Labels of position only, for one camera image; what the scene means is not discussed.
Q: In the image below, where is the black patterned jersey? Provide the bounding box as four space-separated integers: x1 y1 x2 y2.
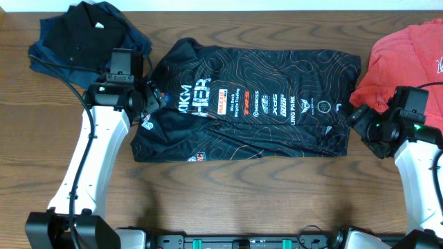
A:
131 38 361 163

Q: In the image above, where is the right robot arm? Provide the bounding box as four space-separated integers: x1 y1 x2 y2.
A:
342 105 442 248

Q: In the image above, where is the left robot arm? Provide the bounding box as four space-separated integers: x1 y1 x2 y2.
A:
25 76 165 248

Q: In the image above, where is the folded dark blue garment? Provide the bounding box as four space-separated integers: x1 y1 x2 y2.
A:
28 1 152 89

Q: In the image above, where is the red t-shirt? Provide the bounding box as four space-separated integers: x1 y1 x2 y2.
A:
350 19 442 129

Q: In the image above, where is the folded black shirt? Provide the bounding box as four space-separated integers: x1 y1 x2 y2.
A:
43 2 127 70

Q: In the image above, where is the left black cable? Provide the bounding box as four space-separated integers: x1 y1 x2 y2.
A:
29 54 97 249

